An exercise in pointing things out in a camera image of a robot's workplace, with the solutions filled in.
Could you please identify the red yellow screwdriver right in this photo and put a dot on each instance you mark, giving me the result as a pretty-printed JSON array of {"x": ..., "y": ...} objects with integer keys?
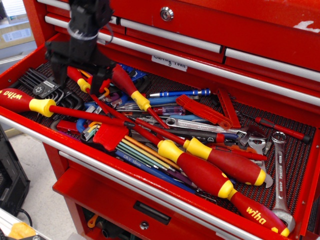
[{"x": 234, "y": 165}]

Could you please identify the open red tool drawer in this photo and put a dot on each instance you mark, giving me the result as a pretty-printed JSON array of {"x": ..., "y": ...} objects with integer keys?
[{"x": 153, "y": 209}]

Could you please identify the black torx key set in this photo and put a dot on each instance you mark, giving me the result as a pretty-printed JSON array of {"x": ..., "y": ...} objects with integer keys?
[{"x": 45, "y": 87}]

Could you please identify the red tool chest cabinet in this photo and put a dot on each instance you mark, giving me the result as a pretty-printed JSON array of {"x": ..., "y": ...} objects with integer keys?
[{"x": 271, "y": 44}]

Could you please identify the orange red bit holder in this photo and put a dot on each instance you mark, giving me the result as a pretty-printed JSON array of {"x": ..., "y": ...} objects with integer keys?
[{"x": 203, "y": 111}]

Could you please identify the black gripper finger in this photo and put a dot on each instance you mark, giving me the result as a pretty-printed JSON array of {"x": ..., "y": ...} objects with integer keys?
[
  {"x": 59, "y": 71},
  {"x": 99, "y": 75}
]

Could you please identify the large wiha screwdriver front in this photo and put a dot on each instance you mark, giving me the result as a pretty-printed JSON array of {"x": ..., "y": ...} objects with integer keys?
[{"x": 210, "y": 178}]

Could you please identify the large wiha screwdriver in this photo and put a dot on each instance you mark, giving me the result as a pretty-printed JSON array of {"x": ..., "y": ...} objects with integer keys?
[
  {"x": 18, "y": 101},
  {"x": 210, "y": 178}
]

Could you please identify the rainbow hex key set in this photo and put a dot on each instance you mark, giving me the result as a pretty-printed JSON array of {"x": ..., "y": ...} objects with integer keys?
[{"x": 88, "y": 132}]

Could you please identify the red bit rail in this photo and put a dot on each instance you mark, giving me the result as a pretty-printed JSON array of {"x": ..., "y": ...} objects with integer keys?
[{"x": 227, "y": 107}]

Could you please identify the clear handle screwdriver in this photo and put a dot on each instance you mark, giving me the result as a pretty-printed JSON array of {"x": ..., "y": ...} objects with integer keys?
[{"x": 166, "y": 110}]

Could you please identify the small red yellow screwdriver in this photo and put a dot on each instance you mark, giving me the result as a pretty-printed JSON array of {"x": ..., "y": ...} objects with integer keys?
[{"x": 74, "y": 74}]

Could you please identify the red hex key holder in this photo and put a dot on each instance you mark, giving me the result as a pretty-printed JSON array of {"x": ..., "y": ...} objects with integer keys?
[{"x": 105, "y": 85}]

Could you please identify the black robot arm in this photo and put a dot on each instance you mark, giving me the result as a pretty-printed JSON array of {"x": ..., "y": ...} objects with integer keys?
[{"x": 87, "y": 18}]

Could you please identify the white cutting tools label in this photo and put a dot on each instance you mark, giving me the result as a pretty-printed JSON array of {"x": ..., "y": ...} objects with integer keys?
[{"x": 169, "y": 63}]

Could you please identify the black red wiha screwdriver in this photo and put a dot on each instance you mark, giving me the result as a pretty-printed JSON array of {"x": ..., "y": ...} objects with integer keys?
[{"x": 180, "y": 136}]

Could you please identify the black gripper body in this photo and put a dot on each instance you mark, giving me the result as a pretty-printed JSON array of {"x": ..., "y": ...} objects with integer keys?
[{"x": 80, "y": 54}]

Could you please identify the blue aluminium precision screwdriver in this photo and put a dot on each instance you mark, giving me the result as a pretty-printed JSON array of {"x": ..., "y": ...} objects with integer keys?
[{"x": 194, "y": 92}]

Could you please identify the chrome cabinet lock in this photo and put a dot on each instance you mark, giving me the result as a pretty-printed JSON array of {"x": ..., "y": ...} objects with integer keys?
[{"x": 166, "y": 14}]

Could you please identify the slim red black screwdriver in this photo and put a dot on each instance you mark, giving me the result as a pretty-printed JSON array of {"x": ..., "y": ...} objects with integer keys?
[{"x": 293, "y": 133}]

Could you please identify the black box on floor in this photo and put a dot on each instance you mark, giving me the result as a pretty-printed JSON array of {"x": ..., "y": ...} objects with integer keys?
[{"x": 14, "y": 183}]

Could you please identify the red yellow screwdriver upper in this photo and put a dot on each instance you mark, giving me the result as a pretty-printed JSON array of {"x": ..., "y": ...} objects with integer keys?
[{"x": 123, "y": 81}]

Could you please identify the silver adjustable wrench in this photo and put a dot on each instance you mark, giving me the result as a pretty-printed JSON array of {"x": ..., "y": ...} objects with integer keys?
[{"x": 251, "y": 135}]

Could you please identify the large wiha screwdriver left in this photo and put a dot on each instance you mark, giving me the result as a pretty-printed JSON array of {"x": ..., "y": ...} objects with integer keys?
[{"x": 18, "y": 101}]

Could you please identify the silver combination wrench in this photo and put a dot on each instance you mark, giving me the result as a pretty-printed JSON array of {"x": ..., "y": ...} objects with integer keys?
[{"x": 280, "y": 208}]

